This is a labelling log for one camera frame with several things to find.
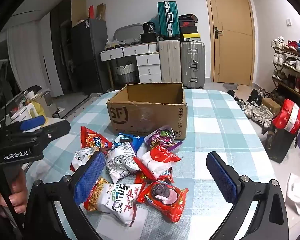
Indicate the person's left hand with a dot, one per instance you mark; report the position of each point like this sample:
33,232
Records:
18,190

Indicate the white red-topped balloon packet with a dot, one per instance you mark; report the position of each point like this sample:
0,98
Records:
156,163

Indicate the white plastic bag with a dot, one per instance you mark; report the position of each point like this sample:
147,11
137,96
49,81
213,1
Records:
297,195

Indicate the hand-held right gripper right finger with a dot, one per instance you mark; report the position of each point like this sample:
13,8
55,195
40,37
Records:
222,177

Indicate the white curtain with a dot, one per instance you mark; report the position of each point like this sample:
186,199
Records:
25,60

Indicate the white plastic jug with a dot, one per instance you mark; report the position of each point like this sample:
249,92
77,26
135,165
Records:
21,113

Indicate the plain black shoe box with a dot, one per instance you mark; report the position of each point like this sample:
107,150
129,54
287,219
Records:
189,30

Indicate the black round tub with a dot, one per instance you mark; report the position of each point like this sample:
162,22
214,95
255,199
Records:
149,28

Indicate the grey door mat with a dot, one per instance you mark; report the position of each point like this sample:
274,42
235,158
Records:
230,85

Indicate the woven laundry basket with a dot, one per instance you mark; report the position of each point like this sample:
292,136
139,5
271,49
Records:
125,73

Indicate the purple candy packet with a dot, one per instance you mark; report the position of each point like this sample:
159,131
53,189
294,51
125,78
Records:
160,137

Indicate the red cookie packet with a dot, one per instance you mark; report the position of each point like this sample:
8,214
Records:
162,197

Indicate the small red candy packet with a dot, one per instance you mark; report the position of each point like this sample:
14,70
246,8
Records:
168,176
141,178

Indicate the brown paper bag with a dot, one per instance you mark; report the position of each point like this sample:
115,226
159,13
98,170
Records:
101,11

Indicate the wooden door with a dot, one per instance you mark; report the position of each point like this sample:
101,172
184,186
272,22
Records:
232,42

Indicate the teal suitcase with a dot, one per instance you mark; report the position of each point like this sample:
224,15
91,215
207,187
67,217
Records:
168,20

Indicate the small cardboard box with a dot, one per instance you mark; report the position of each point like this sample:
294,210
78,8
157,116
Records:
271,106

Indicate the white orange noodle snack packet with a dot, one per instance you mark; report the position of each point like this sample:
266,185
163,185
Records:
112,200

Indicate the wooden shoe rack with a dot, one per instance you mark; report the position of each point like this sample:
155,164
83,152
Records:
288,86

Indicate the brown cardboard box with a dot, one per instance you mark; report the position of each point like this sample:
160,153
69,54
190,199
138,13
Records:
145,115

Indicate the red snack packet blue label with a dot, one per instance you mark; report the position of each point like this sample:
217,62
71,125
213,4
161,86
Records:
92,138

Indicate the black paper bag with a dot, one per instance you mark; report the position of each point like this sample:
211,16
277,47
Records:
277,145

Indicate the blue cookie packet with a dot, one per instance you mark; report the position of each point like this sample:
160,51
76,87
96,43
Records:
130,138

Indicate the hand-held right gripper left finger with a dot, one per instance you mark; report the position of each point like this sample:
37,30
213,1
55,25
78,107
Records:
90,177

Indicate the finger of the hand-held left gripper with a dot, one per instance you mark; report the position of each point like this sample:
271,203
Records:
55,131
33,123

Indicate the silver suitcase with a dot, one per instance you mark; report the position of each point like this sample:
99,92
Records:
193,65

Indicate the large brown cardboard sheet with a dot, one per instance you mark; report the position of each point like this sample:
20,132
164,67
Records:
78,7

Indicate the red gift bag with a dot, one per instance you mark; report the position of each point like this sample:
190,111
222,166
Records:
91,12

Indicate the pile of loose sneakers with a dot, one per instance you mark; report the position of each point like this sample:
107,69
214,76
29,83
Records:
257,112

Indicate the beige suitcase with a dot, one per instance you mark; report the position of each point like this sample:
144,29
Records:
168,62

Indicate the dark refrigerator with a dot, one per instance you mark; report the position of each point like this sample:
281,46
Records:
90,55

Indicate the silver red-edged snack packet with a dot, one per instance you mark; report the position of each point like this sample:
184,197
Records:
82,156

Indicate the red logo shoe box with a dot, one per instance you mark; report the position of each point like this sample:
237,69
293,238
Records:
187,24

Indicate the crumpled white bag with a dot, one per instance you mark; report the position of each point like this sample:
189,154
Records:
112,44

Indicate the shoe rack with shoes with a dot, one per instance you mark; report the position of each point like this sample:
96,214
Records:
296,66

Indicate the grey arched mirror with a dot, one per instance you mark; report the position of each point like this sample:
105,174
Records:
126,31

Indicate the dark wooden wardrobe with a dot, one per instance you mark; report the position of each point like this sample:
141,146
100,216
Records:
62,55

